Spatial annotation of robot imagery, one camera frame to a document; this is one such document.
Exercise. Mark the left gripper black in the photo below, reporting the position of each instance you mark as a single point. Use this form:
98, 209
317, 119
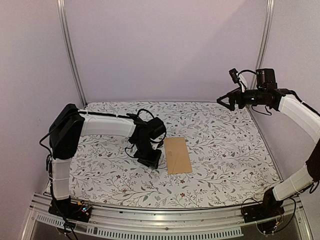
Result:
151, 161

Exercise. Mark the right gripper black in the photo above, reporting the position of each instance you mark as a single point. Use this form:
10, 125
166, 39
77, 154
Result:
232, 95

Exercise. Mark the brown kraft envelope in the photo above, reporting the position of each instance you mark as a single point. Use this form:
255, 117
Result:
177, 156

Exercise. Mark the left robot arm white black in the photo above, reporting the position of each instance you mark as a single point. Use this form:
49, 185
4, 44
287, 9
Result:
73, 123

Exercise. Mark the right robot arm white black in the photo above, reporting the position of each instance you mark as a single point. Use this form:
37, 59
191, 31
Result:
289, 104

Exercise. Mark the floral patterned table mat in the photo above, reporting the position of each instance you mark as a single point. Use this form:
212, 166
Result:
103, 170

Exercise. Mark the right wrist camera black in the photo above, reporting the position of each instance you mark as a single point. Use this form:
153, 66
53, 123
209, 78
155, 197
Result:
234, 75

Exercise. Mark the right aluminium frame post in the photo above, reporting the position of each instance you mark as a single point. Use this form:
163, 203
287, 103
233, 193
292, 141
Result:
265, 33

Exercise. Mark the aluminium frame post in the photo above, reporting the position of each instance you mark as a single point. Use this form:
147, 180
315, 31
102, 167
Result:
61, 7
265, 33

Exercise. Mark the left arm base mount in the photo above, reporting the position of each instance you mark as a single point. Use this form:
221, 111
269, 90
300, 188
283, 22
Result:
71, 211

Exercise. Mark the aluminium front rail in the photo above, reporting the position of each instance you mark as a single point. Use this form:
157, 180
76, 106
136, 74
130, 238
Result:
116, 222

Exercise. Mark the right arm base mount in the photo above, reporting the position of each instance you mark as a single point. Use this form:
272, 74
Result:
257, 212

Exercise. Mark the left aluminium frame post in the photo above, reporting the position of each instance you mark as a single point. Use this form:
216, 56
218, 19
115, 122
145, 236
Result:
61, 7

